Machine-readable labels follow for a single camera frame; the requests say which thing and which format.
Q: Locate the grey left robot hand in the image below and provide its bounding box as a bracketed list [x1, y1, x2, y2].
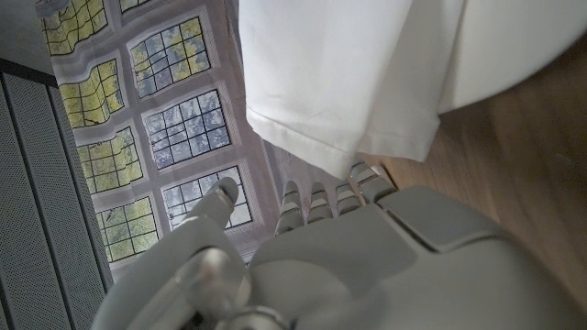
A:
[91, 159, 587, 330]

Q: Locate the white cloth napkin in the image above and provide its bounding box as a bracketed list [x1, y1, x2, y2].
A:
[237, 0, 469, 181]

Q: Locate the white square plate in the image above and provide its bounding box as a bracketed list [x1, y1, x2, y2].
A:
[437, 0, 587, 116]

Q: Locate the printed window backdrop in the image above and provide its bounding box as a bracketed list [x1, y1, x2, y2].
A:
[34, 0, 368, 281]

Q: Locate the dark perforated wall panel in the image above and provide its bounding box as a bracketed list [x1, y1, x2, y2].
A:
[0, 57, 115, 330]

